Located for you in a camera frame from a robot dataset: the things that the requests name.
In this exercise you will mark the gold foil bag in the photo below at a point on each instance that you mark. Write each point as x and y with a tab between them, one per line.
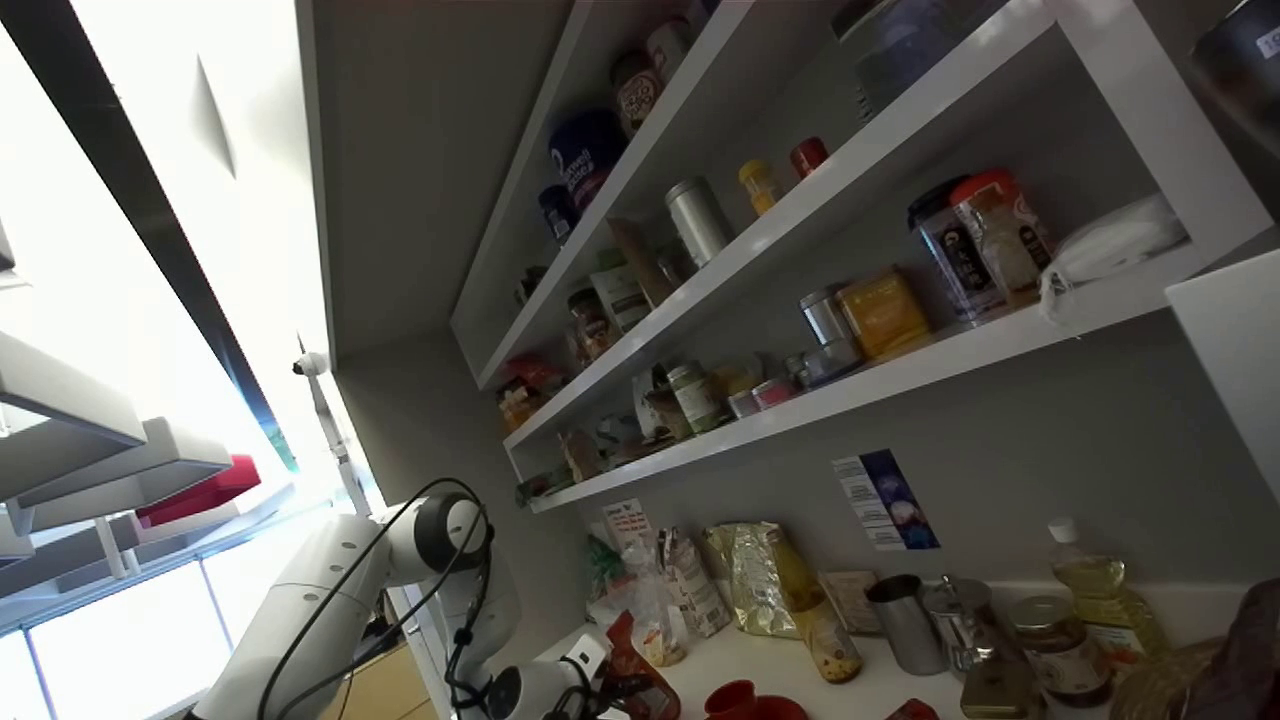
762	572

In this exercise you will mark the white plastic bag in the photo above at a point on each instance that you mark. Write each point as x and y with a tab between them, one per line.
1113	244

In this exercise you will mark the blue canister top shelf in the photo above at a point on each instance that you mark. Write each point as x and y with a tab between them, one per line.
585	149

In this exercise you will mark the silver cylinder tin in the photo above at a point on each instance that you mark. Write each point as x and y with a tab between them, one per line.
697	217

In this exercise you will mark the yellow tea tin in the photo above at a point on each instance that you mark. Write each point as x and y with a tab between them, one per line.
885	314

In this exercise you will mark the blue white wall card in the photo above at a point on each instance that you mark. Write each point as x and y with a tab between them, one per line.
885	500

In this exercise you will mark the steel cup on counter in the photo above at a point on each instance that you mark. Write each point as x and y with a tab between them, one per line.
911	631

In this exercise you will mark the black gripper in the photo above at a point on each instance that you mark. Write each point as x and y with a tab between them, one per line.
563	687

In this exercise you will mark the white printed snack bag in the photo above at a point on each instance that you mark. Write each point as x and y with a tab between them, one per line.
691	585

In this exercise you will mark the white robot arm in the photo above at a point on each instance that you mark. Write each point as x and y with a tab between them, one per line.
313	622

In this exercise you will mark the white wall shelf unit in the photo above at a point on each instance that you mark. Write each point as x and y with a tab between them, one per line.
618	361

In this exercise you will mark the silver can on shelf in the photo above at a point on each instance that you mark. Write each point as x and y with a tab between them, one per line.
832	342

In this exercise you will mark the glass jar on counter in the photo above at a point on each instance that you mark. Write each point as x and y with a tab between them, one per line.
1060	652

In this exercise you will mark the oil bottle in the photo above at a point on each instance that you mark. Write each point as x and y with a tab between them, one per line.
1105	602

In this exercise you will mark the yellow bottle on shelf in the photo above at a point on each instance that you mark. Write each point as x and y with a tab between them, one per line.
757	187

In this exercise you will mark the orange snack packet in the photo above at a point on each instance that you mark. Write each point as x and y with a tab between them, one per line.
628	682

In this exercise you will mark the dark coffee packet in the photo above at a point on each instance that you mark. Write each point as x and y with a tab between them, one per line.
955	251

